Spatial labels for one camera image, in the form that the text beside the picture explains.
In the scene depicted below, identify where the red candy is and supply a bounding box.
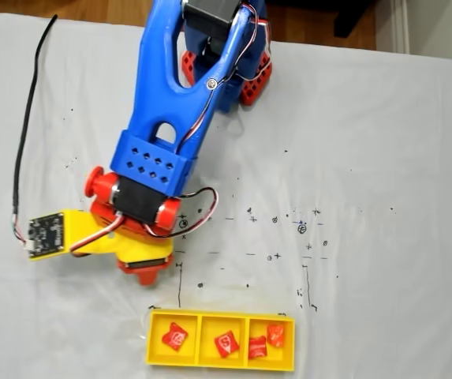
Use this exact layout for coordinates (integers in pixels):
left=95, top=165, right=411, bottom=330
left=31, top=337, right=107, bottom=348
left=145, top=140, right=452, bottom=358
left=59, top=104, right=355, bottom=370
left=248, top=335, right=268, bottom=360
left=161, top=321, right=189, bottom=351
left=214, top=330, right=239, bottom=359

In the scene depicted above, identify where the black camera cable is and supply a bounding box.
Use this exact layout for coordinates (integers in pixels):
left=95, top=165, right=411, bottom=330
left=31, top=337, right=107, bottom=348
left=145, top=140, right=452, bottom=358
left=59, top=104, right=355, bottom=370
left=10, top=14, right=59, bottom=253

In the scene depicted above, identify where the yellow three-compartment box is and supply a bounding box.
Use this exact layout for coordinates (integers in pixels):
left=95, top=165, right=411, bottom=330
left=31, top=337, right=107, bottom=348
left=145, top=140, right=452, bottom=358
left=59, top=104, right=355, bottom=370
left=144, top=310, right=297, bottom=373

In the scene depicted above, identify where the white red black servo wire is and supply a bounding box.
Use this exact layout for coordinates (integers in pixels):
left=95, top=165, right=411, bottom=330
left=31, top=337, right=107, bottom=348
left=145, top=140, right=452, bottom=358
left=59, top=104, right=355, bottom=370
left=176, top=2, right=273, bottom=155
left=146, top=186, right=219, bottom=238
left=69, top=211, right=126, bottom=257

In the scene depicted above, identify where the orange candy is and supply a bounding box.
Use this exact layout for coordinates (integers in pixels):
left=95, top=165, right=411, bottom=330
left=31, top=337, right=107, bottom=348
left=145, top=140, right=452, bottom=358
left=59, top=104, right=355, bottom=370
left=266, top=322, right=286, bottom=348

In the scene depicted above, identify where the camera board on yellow mount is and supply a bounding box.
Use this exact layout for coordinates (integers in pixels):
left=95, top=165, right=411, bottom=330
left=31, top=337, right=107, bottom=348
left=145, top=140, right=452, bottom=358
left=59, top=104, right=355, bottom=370
left=27, top=208, right=110, bottom=262

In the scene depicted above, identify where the white plastic table cover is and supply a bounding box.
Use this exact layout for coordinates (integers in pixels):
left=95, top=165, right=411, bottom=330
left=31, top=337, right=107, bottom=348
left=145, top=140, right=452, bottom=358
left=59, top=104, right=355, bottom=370
left=0, top=11, right=452, bottom=379

